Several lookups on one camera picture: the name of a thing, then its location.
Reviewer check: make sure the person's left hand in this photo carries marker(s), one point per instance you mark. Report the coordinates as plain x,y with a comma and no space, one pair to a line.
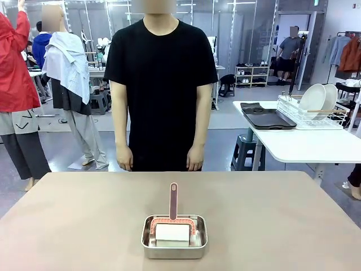
195,158

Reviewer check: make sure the person's right hand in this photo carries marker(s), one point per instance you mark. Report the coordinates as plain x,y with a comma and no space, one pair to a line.
125,158

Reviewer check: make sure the person's left forearm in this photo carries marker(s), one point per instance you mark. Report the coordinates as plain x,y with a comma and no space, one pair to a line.
198,132

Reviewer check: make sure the person's right forearm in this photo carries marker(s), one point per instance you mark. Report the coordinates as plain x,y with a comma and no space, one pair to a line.
122,132

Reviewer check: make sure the grey plastic step stool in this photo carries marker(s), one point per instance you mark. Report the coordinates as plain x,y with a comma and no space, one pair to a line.
248,141

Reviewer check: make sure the small grey plastic stool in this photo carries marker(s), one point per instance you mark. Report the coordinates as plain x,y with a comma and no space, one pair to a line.
100,98

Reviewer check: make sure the person in black t-shirt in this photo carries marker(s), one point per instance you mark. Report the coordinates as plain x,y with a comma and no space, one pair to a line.
160,84

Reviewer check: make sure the black plastic stool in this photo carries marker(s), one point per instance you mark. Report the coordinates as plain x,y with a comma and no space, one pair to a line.
227,82

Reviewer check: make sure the white background workbench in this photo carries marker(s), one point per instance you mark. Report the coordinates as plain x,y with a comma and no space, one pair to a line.
97,73

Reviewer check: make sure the rectangular steel tray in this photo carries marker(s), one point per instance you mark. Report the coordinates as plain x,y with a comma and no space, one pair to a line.
173,252

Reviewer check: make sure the white shoe rack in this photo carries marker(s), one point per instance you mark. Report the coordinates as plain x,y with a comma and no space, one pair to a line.
251,74

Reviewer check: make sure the white side table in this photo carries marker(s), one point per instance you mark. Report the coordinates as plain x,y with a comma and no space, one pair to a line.
304,144

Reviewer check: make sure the mannequin in striped shirt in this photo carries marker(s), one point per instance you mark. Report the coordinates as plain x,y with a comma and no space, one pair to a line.
67,62

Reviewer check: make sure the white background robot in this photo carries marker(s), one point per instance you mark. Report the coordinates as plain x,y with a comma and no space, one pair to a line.
103,42

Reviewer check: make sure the person in blue hoodie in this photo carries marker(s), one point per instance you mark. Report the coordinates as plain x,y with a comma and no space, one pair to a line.
42,45

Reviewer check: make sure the mannequin in red jacket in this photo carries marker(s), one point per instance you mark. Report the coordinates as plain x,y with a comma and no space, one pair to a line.
14,70

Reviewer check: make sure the seated person in black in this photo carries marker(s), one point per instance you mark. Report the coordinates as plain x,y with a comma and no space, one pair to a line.
29,49

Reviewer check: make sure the man in grey t-shirt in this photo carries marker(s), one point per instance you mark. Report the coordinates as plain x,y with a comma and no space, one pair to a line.
289,45

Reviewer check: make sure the leg in dark trousers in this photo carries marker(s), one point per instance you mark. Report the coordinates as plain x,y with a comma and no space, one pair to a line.
356,176

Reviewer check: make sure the black utility cart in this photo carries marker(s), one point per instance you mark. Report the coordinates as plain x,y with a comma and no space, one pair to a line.
345,86

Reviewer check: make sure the hanging grey shirt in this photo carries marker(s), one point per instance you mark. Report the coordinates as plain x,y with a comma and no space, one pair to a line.
335,50

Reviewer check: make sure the hanging orange jacket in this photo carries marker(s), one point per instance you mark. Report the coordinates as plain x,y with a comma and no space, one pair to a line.
351,56

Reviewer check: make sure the black camera tripod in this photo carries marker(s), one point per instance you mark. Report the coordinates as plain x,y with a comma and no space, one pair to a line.
303,45

